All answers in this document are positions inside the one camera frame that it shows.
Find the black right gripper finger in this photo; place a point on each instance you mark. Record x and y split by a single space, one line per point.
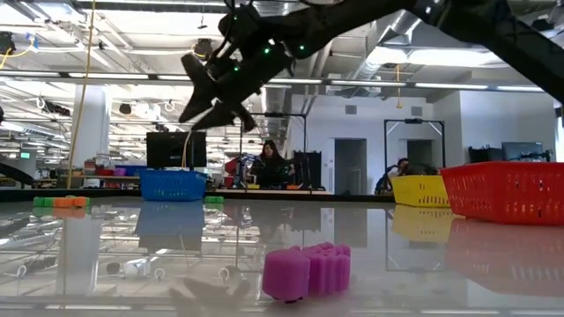
220 116
202 97

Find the blue plastic basket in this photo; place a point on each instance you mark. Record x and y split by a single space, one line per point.
174 187

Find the orange Halloween toy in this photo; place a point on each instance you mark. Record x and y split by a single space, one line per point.
70 202

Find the purple Halloween toy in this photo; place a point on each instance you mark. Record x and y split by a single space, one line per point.
304 273

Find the yellow plastic basket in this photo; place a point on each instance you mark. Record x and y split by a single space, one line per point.
418 191

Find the red plastic basket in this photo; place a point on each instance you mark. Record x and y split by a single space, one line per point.
506 193

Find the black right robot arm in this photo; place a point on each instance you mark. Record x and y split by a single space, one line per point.
506 35

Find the red plastic object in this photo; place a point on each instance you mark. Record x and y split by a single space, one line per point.
229 169

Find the black monitor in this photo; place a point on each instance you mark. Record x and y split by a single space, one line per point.
176 152

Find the person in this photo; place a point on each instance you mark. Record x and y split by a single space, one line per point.
410 169
271 169

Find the blue background bin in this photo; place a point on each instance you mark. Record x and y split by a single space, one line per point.
132 168

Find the black slotted rack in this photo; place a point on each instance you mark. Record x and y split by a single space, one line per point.
310 169

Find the long white light bar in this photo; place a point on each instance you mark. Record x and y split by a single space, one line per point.
374 83

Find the white square column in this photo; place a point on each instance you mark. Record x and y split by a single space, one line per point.
90 141

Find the wooden background desk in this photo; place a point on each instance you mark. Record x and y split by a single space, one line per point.
317 192

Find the wooden shelf board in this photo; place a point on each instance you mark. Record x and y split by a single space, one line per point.
101 177

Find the grey door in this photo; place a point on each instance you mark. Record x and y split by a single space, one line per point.
350 167
420 149

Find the black ceiling box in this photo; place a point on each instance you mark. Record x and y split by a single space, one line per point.
6 44

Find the dark computer monitor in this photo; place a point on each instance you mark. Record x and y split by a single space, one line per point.
524 152
484 155

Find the ribbed silver ventilation duct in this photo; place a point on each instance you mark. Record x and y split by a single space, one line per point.
275 105

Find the black ceiling camera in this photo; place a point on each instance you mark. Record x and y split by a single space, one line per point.
202 44

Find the black metal frame stand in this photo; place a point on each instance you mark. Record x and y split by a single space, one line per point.
414 120
282 115

